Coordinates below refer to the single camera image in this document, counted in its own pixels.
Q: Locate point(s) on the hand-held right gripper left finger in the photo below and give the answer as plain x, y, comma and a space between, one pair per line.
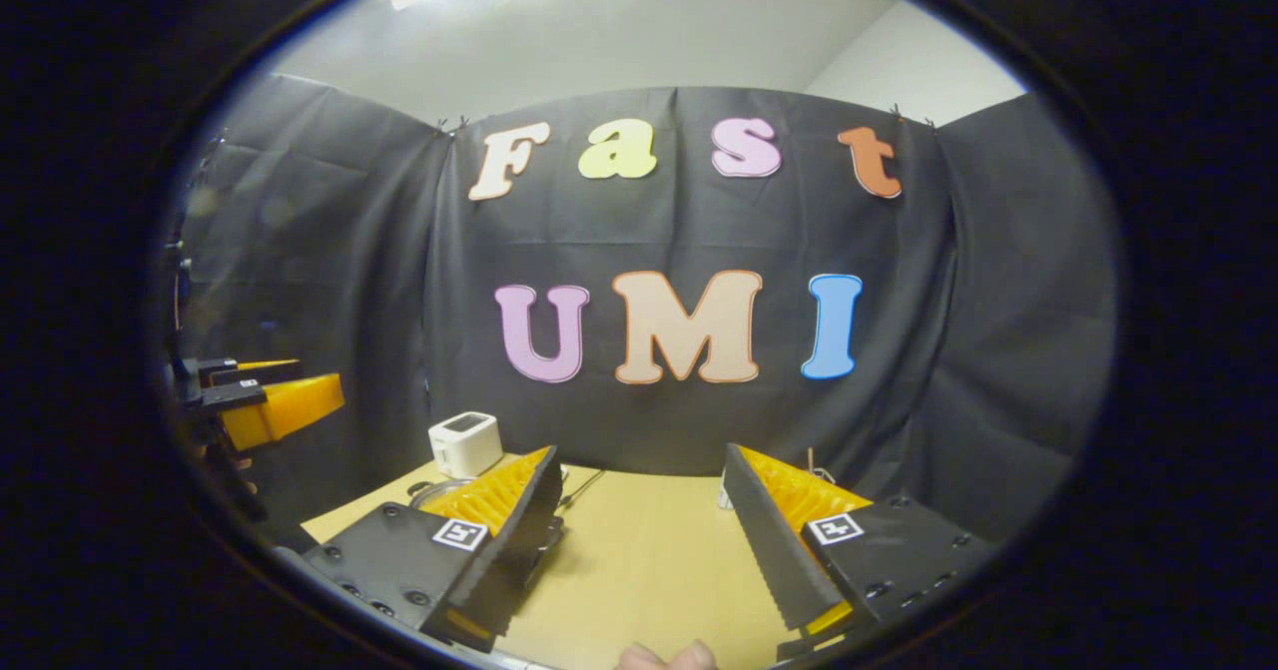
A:
519, 540

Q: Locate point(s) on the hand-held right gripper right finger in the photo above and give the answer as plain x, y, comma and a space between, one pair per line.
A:
761, 540

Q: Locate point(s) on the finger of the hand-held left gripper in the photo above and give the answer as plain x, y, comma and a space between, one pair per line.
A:
290, 408
255, 370

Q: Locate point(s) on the small white labelled bottle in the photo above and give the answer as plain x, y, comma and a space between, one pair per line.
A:
723, 492

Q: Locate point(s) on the glass jar with stick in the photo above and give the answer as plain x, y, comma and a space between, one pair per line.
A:
821, 470

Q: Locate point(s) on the white toaster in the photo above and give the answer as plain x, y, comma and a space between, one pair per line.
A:
464, 445

